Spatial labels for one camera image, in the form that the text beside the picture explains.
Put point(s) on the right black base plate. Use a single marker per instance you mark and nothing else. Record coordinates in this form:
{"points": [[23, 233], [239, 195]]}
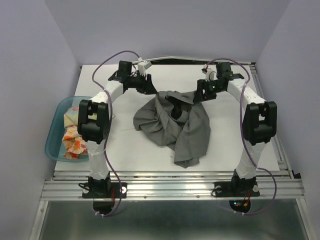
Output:
{"points": [[225, 189]]}

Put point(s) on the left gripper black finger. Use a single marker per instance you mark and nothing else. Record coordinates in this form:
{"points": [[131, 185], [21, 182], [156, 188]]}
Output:
{"points": [[143, 90], [150, 89]]}

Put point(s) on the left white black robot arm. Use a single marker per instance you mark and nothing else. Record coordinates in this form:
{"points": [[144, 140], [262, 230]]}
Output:
{"points": [[95, 118]]}

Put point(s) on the grey pleated skirt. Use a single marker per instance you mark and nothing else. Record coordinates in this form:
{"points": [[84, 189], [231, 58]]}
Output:
{"points": [[174, 120]]}

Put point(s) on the orange floral skirt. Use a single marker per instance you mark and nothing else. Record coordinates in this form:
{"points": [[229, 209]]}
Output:
{"points": [[74, 144]]}

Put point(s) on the blue plastic basin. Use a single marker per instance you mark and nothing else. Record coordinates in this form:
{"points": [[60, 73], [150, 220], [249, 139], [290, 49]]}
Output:
{"points": [[54, 147]]}

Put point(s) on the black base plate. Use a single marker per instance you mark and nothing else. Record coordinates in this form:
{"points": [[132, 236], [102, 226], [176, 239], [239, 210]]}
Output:
{"points": [[225, 189], [115, 191]]}

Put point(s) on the pastel floral skirt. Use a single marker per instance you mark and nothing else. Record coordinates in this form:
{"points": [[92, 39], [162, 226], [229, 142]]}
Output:
{"points": [[70, 118]]}

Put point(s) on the aluminium frame rail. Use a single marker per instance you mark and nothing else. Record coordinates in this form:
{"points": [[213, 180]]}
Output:
{"points": [[170, 185]]}

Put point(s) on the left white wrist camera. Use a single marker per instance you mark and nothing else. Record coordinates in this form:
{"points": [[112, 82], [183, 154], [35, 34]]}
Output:
{"points": [[143, 66]]}

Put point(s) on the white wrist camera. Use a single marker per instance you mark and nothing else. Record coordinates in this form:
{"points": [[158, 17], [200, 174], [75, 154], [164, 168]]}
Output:
{"points": [[143, 66], [210, 74]]}

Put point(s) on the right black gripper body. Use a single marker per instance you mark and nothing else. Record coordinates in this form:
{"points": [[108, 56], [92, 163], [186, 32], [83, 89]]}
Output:
{"points": [[212, 87]]}

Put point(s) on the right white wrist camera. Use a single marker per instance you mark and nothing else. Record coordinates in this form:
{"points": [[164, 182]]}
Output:
{"points": [[210, 74]]}

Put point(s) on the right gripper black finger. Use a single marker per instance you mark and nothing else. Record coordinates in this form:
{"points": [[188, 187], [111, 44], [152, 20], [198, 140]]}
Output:
{"points": [[197, 97], [201, 86]]}

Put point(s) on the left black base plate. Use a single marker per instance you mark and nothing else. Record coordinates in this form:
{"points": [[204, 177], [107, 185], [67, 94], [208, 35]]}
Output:
{"points": [[115, 191]]}

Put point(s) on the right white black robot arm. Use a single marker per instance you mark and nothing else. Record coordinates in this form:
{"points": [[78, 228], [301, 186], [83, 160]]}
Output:
{"points": [[258, 125]]}

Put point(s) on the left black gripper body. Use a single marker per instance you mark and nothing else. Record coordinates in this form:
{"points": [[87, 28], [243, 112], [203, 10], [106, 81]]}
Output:
{"points": [[137, 81]]}

